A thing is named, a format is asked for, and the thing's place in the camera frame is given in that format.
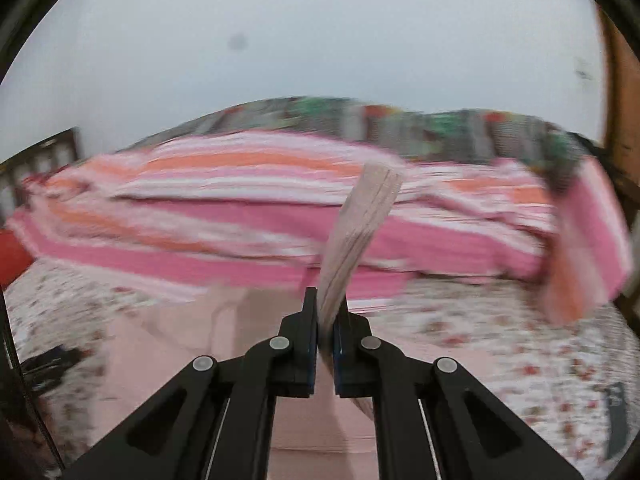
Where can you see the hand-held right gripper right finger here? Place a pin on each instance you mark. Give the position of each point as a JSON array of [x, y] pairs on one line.
[[338, 355]]

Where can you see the floral bedsheet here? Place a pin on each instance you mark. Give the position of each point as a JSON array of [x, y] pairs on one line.
[[525, 360]]

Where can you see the red cloth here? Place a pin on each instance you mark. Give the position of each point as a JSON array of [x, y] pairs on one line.
[[12, 255]]

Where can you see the dark wooden headboard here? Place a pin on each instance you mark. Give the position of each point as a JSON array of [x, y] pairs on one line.
[[35, 160]]

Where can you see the pink orange striped blanket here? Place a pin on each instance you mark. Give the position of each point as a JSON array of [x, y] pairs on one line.
[[210, 220]]

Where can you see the dark grey object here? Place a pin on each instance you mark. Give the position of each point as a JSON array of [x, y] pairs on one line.
[[616, 420]]

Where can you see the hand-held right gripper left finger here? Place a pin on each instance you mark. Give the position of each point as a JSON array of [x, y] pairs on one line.
[[311, 355]]

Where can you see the pink knitted sweater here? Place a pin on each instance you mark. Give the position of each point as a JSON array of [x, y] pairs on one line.
[[360, 210]]

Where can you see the multicolour patterned blanket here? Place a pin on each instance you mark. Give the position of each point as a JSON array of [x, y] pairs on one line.
[[430, 130]]

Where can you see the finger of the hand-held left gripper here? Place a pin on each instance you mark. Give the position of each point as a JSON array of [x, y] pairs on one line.
[[50, 365]]

